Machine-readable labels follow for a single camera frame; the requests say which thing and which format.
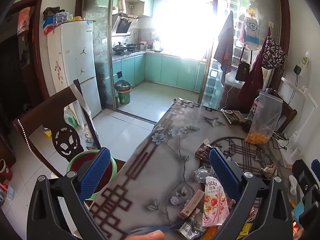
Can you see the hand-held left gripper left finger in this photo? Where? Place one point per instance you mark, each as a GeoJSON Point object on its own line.
{"type": "Point", "coordinates": [96, 172]}

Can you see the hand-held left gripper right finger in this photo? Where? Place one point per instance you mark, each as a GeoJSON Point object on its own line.
{"type": "Point", "coordinates": [221, 170]}

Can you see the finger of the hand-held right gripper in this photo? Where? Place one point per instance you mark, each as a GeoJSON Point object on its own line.
{"type": "Point", "coordinates": [301, 177]}
{"type": "Point", "coordinates": [316, 167]}

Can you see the clear plastic wrapper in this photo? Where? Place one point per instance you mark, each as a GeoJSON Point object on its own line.
{"type": "Point", "coordinates": [202, 173]}

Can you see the red bucket with green rim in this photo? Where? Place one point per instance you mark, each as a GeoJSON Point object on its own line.
{"type": "Point", "coordinates": [80, 160]}

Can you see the brown cigarette packet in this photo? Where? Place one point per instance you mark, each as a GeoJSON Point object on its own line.
{"type": "Point", "coordinates": [203, 152]}

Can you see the brown paper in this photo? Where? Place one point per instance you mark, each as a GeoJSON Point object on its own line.
{"type": "Point", "coordinates": [268, 171]}

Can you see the pink snack box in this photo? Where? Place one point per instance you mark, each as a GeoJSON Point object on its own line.
{"type": "Point", "coordinates": [215, 205]}

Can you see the person's left hand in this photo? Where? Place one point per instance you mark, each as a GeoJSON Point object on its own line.
{"type": "Point", "coordinates": [150, 235]}

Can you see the white tissue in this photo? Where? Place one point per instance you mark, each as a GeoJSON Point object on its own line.
{"type": "Point", "coordinates": [293, 185]}

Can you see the teal box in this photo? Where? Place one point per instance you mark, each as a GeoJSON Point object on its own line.
{"type": "Point", "coordinates": [297, 211]}

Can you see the white power strip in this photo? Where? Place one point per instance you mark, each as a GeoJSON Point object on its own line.
{"type": "Point", "coordinates": [281, 143]}

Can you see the white pot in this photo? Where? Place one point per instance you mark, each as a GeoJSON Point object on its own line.
{"type": "Point", "coordinates": [88, 132]}

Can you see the slim brown box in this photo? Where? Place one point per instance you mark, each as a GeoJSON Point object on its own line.
{"type": "Point", "coordinates": [192, 203]}

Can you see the carved dark wooden chair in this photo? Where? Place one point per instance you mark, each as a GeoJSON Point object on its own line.
{"type": "Point", "coordinates": [65, 140]}

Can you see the dark drink bottle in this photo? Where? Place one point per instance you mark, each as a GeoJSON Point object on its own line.
{"type": "Point", "coordinates": [249, 127]}

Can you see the black snack bag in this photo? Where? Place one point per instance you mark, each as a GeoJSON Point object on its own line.
{"type": "Point", "coordinates": [233, 117]}

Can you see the plain dark wooden chair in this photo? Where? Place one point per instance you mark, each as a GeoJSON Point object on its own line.
{"type": "Point", "coordinates": [287, 115]}

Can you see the white green plastic bag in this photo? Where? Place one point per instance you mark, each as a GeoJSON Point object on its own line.
{"type": "Point", "coordinates": [71, 117]}

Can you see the yellow blue floor item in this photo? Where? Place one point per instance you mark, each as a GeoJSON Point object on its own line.
{"type": "Point", "coordinates": [48, 132]}

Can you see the zip bag of orange snacks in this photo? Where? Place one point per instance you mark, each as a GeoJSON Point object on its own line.
{"type": "Point", "coordinates": [262, 120]}

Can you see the silver green packet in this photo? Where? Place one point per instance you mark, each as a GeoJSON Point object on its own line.
{"type": "Point", "coordinates": [191, 227]}

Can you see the white cloth strip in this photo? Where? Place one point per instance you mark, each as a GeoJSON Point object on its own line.
{"type": "Point", "coordinates": [77, 93]}

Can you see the green kitchen waste bin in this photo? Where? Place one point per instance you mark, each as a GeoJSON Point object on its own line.
{"type": "Point", "coordinates": [123, 96]}

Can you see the maroon garment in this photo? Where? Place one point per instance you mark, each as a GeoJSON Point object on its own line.
{"type": "Point", "coordinates": [252, 80]}

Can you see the black plug adapter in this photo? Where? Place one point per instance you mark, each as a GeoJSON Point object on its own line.
{"type": "Point", "coordinates": [297, 70]}

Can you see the black crossbody bag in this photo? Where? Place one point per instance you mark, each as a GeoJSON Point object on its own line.
{"type": "Point", "coordinates": [242, 71]}

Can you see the teal base cabinets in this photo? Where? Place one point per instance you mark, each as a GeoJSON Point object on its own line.
{"type": "Point", "coordinates": [170, 67]}

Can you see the glass sliding door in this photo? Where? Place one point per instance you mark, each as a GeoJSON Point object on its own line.
{"type": "Point", "coordinates": [102, 55]}

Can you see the white fridge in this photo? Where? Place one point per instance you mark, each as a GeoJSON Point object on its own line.
{"type": "Point", "coordinates": [75, 55]}

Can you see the plaid apron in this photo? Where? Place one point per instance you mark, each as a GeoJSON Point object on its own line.
{"type": "Point", "coordinates": [223, 47]}

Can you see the black white patterned tote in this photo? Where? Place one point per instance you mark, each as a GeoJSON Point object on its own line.
{"type": "Point", "coordinates": [273, 52]}

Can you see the black wok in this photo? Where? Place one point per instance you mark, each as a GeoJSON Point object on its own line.
{"type": "Point", "coordinates": [131, 46]}
{"type": "Point", "coordinates": [118, 48]}

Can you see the dark wooden door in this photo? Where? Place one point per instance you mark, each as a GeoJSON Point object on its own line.
{"type": "Point", "coordinates": [15, 67]}

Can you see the white blue face bag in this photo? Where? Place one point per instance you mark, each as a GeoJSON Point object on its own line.
{"type": "Point", "coordinates": [251, 30]}

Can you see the range hood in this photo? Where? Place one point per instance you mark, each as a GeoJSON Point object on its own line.
{"type": "Point", "coordinates": [123, 25]}

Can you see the blue red box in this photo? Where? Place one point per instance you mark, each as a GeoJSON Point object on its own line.
{"type": "Point", "coordinates": [50, 26]}

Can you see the clear plastic organiser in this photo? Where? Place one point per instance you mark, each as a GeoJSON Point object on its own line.
{"type": "Point", "coordinates": [62, 17]}

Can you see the dark bag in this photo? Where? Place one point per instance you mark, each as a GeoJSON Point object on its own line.
{"type": "Point", "coordinates": [51, 12]}

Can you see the red hanging cloth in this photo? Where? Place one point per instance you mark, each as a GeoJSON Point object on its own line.
{"type": "Point", "coordinates": [24, 20]}

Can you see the white wall socket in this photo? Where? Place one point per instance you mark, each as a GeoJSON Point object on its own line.
{"type": "Point", "coordinates": [304, 63]}

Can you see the silver exhaust duct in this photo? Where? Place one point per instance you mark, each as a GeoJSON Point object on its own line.
{"type": "Point", "coordinates": [121, 5]}

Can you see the teal wall cabinets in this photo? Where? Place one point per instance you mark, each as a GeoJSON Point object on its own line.
{"type": "Point", "coordinates": [135, 0]}

